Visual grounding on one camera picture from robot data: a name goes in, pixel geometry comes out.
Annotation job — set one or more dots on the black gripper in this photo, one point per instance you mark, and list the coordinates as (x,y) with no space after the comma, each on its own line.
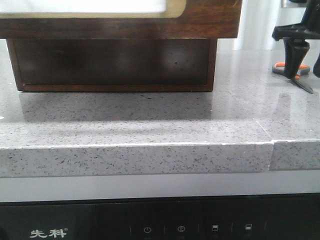
(294,36)

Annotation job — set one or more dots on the grey orange scissors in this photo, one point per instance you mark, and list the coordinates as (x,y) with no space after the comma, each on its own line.
(279,69)

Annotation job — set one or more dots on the dark wooden drawer cabinet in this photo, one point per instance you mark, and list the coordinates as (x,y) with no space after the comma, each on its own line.
(113,65)

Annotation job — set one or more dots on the black appliance control panel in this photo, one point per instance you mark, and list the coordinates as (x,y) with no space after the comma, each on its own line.
(240,217)

